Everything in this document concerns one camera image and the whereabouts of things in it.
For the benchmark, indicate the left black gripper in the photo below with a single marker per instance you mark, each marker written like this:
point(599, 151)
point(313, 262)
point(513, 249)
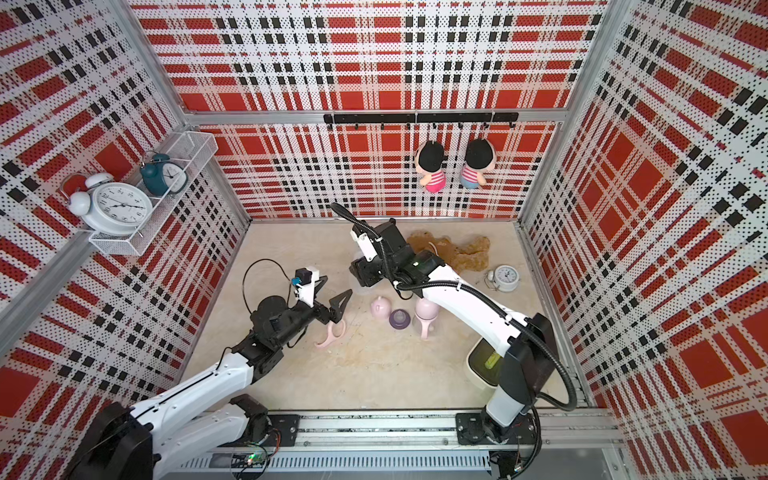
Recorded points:
point(335, 313)

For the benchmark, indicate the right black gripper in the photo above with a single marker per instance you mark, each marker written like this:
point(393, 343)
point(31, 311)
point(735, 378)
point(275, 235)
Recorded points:
point(363, 273)

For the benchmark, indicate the pink bottle handle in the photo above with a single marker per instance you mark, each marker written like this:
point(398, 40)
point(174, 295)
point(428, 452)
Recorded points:
point(334, 333)
point(425, 327)

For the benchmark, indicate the pink bottle cap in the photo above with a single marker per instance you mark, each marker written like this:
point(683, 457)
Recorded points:
point(381, 308)
point(426, 310)

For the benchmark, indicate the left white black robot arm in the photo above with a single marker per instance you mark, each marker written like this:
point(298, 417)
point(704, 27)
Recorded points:
point(151, 438)

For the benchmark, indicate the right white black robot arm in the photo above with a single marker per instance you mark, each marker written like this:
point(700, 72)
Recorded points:
point(531, 368)

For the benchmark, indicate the brown plush toy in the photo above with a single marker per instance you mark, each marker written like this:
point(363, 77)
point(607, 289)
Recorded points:
point(471, 256)

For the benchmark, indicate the doll with pink dress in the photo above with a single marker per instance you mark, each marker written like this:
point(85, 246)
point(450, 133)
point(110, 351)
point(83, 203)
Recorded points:
point(429, 165)

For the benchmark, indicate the small white alarm clock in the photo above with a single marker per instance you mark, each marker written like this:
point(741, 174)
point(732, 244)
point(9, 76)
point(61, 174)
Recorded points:
point(503, 278)

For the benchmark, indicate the doll with striped shirt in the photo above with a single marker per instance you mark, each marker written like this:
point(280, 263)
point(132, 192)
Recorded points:
point(480, 158)

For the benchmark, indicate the white bin green inside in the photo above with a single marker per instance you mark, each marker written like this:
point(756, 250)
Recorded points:
point(483, 365)

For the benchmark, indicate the green circuit board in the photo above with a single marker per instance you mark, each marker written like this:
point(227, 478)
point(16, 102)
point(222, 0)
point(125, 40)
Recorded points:
point(248, 461)

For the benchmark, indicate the teal alarm clock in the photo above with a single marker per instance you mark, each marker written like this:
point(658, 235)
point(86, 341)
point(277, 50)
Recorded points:
point(161, 176)

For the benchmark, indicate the large white alarm clock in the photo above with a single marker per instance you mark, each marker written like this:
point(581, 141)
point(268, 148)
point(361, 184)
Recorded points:
point(110, 207)

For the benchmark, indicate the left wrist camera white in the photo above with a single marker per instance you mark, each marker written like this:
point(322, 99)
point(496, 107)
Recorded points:
point(304, 283)

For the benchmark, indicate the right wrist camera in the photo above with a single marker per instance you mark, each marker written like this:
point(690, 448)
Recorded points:
point(366, 245)

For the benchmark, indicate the black hook rail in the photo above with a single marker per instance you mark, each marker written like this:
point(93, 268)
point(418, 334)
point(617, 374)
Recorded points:
point(420, 118)

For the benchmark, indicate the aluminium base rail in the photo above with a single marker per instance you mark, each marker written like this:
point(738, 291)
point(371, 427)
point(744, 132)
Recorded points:
point(586, 441)

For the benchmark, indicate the white wire wall shelf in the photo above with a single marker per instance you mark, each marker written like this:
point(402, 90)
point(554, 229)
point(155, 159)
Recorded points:
point(193, 151)

